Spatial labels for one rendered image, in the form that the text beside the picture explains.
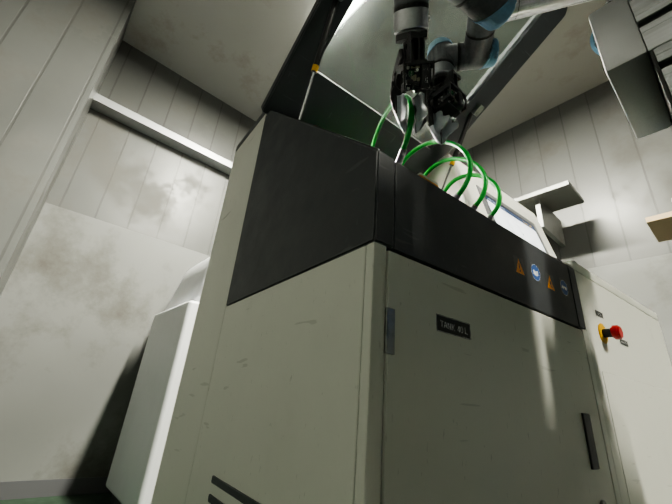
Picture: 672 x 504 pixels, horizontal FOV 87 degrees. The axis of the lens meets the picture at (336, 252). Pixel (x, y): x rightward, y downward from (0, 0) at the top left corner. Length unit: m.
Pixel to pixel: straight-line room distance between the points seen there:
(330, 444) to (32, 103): 2.46
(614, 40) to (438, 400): 0.46
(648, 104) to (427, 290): 0.33
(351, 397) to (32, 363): 2.38
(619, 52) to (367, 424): 0.47
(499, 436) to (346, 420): 0.27
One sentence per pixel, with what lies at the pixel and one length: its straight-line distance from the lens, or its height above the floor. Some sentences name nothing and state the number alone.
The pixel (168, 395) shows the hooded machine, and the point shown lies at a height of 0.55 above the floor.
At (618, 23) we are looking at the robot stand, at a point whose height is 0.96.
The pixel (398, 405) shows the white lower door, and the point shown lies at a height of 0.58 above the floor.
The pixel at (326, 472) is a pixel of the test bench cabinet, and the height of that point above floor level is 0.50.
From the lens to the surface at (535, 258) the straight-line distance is 0.91.
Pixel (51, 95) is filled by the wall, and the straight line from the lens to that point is 2.72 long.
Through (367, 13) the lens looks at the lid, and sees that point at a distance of 1.30.
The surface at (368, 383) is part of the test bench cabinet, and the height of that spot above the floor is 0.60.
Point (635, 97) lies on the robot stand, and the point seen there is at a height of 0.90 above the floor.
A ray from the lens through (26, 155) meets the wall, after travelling 2.52.
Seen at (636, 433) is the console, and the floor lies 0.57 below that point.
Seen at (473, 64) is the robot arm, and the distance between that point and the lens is 1.22.
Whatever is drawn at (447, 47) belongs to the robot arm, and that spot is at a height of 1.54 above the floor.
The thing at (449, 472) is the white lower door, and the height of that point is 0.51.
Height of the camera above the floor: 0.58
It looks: 23 degrees up
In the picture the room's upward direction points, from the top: 5 degrees clockwise
